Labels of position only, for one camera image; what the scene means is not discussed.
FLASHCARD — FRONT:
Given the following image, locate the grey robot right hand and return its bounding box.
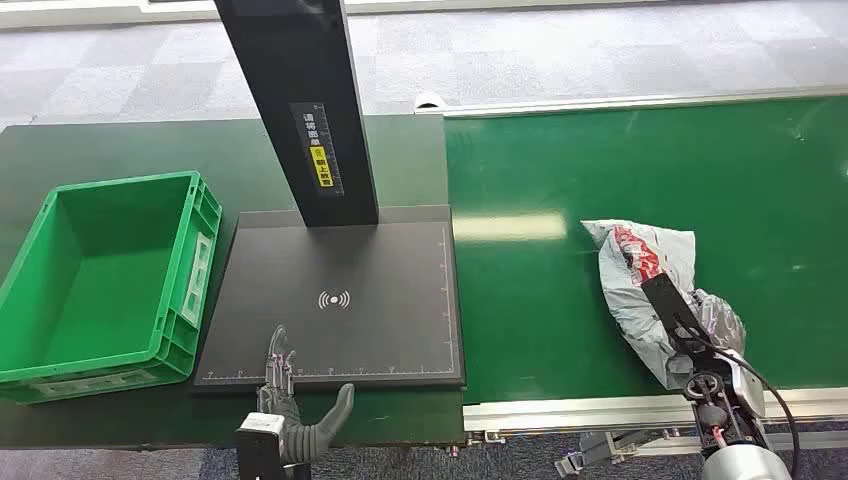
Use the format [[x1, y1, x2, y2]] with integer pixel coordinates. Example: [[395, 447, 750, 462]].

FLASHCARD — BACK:
[[688, 289, 748, 362]]

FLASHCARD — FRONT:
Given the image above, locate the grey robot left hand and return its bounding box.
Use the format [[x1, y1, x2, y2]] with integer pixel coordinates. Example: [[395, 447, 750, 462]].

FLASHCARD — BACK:
[[256, 324, 357, 445]]

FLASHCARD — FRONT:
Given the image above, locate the grey poly bag package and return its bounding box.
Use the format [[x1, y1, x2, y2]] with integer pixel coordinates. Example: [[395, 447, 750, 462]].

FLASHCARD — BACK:
[[580, 219, 748, 391]]

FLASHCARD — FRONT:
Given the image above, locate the black inbound scanner machine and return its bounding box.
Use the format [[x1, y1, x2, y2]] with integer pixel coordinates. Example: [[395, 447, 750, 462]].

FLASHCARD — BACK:
[[192, 0, 466, 397]]

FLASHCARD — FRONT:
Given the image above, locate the green conveyor belt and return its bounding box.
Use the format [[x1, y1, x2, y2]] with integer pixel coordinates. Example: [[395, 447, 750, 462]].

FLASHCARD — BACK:
[[443, 94, 848, 407]]

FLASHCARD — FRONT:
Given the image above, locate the green plastic crate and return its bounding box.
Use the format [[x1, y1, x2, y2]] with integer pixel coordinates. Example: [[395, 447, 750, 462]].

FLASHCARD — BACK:
[[0, 170, 224, 406]]

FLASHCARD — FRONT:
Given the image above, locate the black yellow label sticker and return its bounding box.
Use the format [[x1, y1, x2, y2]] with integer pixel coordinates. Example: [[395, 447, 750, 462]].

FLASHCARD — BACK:
[[289, 101, 346, 198]]

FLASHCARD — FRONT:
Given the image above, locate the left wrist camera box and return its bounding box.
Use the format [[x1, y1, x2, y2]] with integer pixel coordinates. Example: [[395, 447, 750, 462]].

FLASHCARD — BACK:
[[235, 411, 287, 480]]

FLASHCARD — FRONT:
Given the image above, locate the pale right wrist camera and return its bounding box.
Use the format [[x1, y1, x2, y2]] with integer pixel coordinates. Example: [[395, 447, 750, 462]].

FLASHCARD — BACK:
[[718, 349, 768, 419]]

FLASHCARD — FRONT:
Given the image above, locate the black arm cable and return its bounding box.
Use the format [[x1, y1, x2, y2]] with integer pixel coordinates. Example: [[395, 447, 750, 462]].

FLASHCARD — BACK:
[[725, 351, 803, 480]]

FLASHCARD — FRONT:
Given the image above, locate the grey conveyor support bracket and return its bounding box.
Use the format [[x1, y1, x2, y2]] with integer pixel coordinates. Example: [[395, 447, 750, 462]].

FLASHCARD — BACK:
[[555, 429, 684, 478]]

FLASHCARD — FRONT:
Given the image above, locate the aluminium conveyor side rail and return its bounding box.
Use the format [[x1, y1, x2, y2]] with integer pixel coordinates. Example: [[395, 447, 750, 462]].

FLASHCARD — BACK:
[[423, 84, 848, 119], [462, 387, 848, 436]]

